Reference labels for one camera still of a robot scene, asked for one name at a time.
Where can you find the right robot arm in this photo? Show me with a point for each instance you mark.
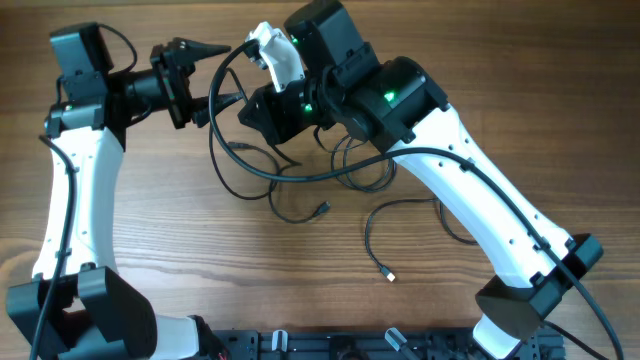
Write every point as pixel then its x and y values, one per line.
pixel 323 73

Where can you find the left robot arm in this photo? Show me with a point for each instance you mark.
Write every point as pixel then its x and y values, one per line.
pixel 76 305

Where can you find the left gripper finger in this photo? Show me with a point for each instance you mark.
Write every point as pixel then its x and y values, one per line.
pixel 189 52
pixel 215 105

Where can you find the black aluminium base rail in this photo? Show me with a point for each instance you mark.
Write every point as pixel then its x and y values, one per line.
pixel 444 343

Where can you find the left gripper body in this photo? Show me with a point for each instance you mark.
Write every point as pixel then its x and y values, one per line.
pixel 174 83

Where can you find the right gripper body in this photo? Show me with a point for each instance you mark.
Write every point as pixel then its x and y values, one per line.
pixel 290 113

